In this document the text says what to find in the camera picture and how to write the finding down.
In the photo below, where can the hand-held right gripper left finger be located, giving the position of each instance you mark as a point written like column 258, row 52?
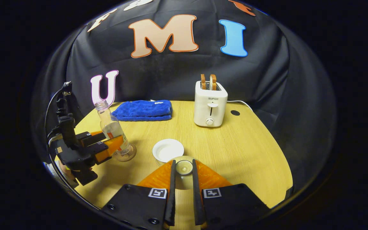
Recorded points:
column 172, row 198

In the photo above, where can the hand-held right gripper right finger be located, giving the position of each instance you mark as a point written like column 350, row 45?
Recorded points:
column 196, row 201

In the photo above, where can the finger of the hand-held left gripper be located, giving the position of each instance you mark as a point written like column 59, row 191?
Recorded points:
column 89, row 138
column 107, row 150

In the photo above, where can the clear plastic water bottle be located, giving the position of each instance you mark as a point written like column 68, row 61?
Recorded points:
column 110, row 127

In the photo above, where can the round wooden coaster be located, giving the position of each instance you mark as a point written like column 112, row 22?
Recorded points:
column 132, row 155

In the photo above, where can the cream teacup lid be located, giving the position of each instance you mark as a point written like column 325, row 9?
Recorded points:
column 184, row 167

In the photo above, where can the blue folded towel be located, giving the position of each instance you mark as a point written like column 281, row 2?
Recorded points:
column 142, row 111

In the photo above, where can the white toaster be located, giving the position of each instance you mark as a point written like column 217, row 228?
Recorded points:
column 210, row 108

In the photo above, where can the black round table grommet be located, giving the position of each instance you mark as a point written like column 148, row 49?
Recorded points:
column 235, row 112

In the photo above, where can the black backdrop cloth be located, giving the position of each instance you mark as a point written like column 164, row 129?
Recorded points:
column 260, row 80

